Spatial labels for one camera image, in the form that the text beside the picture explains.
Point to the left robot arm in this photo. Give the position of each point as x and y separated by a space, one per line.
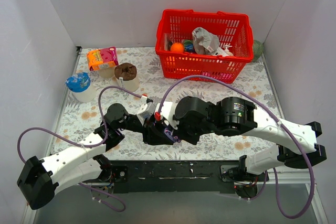
41 179

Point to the orange fruit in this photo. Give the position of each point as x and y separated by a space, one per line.
177 47

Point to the white pump bottle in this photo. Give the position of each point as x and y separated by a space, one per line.
224 52

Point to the crumpled grey paper bag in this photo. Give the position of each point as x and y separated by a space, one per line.
204 42

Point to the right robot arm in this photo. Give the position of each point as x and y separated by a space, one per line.
294 145

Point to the brown topped paper roll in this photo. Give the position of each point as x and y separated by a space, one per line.
127 76

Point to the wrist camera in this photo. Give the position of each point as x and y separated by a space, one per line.
146 109
166 114

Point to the blue lidded white cup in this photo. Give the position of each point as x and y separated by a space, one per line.
81 87

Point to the beige cup under package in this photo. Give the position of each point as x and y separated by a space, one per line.
106 72

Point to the clear plastic packet in basket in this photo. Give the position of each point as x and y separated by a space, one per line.
168 41

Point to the orange pink snack package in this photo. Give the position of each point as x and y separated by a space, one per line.
102 58

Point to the blue green item in basket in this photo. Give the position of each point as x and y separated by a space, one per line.
188 46

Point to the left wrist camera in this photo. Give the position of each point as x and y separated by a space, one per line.
146 109

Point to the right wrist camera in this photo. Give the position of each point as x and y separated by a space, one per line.
166 114

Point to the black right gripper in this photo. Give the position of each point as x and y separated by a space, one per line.
192 125

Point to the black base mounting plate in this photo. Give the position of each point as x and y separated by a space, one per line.
181 176

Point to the lavender earbud charging case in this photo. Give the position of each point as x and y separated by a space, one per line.
169 134

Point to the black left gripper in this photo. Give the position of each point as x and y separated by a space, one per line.
144 128

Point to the purple clip earbud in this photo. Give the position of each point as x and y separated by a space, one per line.
176 139

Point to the green ball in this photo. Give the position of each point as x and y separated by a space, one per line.
258 49

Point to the red plastic shopping basket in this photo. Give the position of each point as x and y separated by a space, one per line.
231 29

